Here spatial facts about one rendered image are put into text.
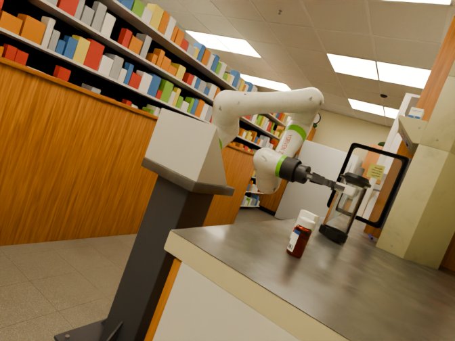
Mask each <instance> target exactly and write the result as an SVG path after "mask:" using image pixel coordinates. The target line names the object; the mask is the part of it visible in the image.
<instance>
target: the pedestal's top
mask: <svg viewBox="0 0 455 341"><path fill-rule="evenodd" d="M141 166H143V167H144V168H146V169H148V170H150V171H152V172H154V173H156V174H158V175H160V176H161V177H164V178H166V179H168V180H170V181H172V182H174V183H175V184H177V185H179V186H181V187H183V188H185V189H187V190H188V191H190V192H196V193H203V194H215V195H222V196H233V194H234V190H235V189H234V188H233V187H230V186H229V185H226V186H222V185H213V184H208V183H200V182H196V181H193V180H191V179H189V178H187V177H185V176H183V175H181V174H179V173H177V172H175V171H174V170H171V169H170V168H167V167H165V166H163V165H161V164H159V163H157V162H155V161H153V160H151V159H149V158H144V159H143V161H142V164H141Z"/></svg>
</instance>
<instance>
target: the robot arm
mask: <svg viewBox="0 0 455 341"><path fill-rule="evenodd" d="M323 101H324V98H323V95H322V93H321V92H320V91H319V90H318V89H316V88H314V87H308V88H304V89H297V90H291V91H278V92H244V91H231V90H225V91H221V92H220V93H218V94H217V95H216V97H215V98H214V101H213V113H212V121H211V125H213V126H216V127H217V132H218V136H219V143H220V148H221V150H222V149H223V148H224V147H225V146H227V145H228V144H229V143H230V142H231V141H233V140H234V139H235V138H236V137H237V136H238V134H239V129H240V128H239V119H240V117H243V116H251V115H256V114H270V113H293V115H292V117H291V119H290V120H289V122H288V124H287V126H286V128H285V130H284V132H283V134H282V136H281V138H280V141H279V143H278V146H277V148H276V150H273V149H271V148H269V147H263V148H261V149H259V150H258V151H256V153H255V155H254V156H253V165H254V168H255V174H256V186H257V189H258V190H259V191H260V192H261V193H263V194H273V193H275V192H276V191H277V190H278V188H279V186H280V184H281V181H282V179H284V180H286V182H287V183H288V182H292V183H293V182H295V181H296V182H298V183H301V184H305V183H306V182H307V180H308V179H309V182H311V183H316V184H318V185H325V186H327V187H331V189H330V190H336V191H339V192H342V193H344V194H347V195H349V196H353V197H354V195H355V192H356V188H354V187H351V186H348V185H345V184H342V183H339V182H335V181H333V180H329V179H325V177H323V176H321V175H319V174H317V173H314V172H312V174H311V173H310V171H311V167H310V166H308V165H306V164H302V162H301V161H300V160H298V157H299V155H296V157H295V158H293V157H294V155H295V154H296V153H297V151H298V150H299V148H300V147H301V146H302V145H303V143H304V141H305V140H306V139H307V136H308V135H309V133H310V131H311V129H312V126H313V123H314V120H315V118H316V116H317V114H318V112H319V111H320V108H321V107H322V104H323Z"/></svg>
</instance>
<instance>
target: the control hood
mask: <svg viewBox="0 0 455 341"><path fill-rule="evenodd" d="M398 124H399V134H400V136H402V130H403V132H404V134H405V135H406V137H407V139H408V141H409V142H410V151H409V152H410V153H411V154H413V155H414V154H415V152H416V149H417V147H418V145H419V143H420V140H421V138H422V136H423V133H424V131H425V129H426V127H427V124H428V121H424V120H419V119H416V118H410V117H407V116H402V115H399V116H398Z"/></svg>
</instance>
